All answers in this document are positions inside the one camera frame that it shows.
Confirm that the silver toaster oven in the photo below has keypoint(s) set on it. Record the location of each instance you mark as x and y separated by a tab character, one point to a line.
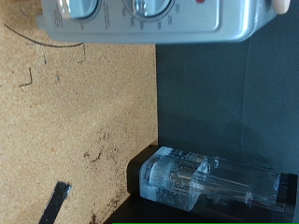
193	28

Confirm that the silver oven knob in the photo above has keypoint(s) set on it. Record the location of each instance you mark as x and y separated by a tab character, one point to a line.
148	6
81	7

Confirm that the red oven indicator light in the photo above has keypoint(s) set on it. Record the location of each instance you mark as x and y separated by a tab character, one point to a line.
200	1

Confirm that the clear acrylic grinder black ends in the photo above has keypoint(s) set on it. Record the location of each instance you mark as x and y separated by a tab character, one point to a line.
174	183

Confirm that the black tape strip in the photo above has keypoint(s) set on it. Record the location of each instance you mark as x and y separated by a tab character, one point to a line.
56	202

